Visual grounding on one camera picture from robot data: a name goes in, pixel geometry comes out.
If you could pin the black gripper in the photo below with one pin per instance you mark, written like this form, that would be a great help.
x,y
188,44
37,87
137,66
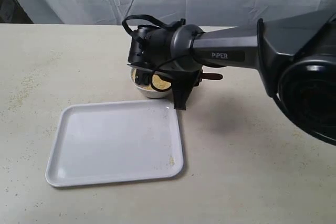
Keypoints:
x,y
182,86

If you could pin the dark red wooden spoon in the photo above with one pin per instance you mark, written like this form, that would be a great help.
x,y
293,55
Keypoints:
x,y
210,76

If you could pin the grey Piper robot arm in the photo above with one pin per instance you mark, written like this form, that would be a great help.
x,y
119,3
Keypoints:
x,y
295,57

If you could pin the beige food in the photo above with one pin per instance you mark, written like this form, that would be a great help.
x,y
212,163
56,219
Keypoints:
x,y
141,80

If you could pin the white ceramic bowl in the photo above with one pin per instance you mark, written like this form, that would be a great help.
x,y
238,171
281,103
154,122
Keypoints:
x,y
147,91

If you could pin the white rectangular plastic tray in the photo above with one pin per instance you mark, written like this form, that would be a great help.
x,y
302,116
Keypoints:
x,y
115,142

